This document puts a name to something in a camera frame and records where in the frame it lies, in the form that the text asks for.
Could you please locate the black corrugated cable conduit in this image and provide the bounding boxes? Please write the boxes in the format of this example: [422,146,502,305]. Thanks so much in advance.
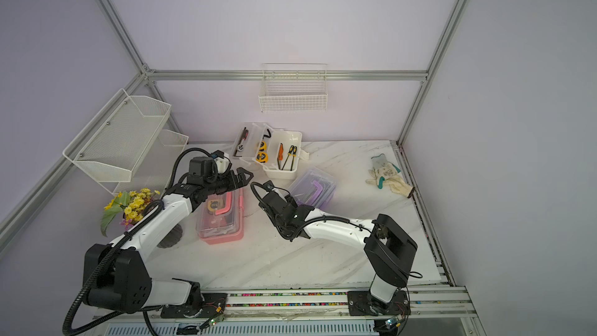
[61,146,220,336]

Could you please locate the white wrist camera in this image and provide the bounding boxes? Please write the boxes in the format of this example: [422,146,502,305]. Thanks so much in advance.
[262,180,276,192]
[189,150,231,178]

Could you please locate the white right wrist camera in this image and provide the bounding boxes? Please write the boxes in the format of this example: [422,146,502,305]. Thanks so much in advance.
[262,180,276,192]

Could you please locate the yellow black tape measure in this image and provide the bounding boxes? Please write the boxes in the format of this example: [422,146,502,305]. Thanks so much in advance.
[256,141,268,163]

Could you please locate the purple clear-lid toolbox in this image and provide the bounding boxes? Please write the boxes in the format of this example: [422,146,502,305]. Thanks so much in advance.
[289,167,337,210]

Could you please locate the white dotted green-cuffed glove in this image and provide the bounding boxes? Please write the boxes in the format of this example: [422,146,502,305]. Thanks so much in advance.
[366,153,400,189]

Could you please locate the pink clear-lid toolbox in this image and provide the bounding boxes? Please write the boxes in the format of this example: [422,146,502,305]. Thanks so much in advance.
[196,189,244,245]

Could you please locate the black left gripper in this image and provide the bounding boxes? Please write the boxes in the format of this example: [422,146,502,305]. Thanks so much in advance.
[205,167,253,197]

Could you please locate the cream printed work glove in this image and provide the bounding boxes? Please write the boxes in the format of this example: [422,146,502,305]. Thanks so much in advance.
[365,170,414,198]

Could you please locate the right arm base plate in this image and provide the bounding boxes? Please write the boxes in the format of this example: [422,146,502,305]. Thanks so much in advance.
[347,290,410,317]

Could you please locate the white mesh two-tier shelf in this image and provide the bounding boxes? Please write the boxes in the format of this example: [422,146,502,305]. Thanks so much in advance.
[63,90,188,196]

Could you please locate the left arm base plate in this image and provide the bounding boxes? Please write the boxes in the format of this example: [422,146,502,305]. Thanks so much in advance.
[160,292,228,319]

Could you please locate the yellow black screwdriver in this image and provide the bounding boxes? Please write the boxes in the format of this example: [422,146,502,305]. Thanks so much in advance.
[281,146,291,170]
[289,146,298,171]

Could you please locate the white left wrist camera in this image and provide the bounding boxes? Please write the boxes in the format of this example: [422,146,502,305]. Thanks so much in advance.
[189,150,231,178]

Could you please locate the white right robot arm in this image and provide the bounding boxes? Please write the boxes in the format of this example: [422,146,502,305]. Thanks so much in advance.
[252,189,418,305]

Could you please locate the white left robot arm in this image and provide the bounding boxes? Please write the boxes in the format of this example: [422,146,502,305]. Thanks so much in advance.
[82,167,253,314]

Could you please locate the yellow flowers in pot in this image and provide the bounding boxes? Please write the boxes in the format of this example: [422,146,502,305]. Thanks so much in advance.
[100,188,161,236]

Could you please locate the orange black tool handle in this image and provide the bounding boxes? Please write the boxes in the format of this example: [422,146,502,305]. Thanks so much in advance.
[277,143,284,170]

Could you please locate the white plastic toolbox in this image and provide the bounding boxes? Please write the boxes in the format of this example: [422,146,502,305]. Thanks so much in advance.
[232,122,310,180]

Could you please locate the white wire wall basket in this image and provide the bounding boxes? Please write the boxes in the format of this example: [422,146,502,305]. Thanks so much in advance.
[258,63,328,113]

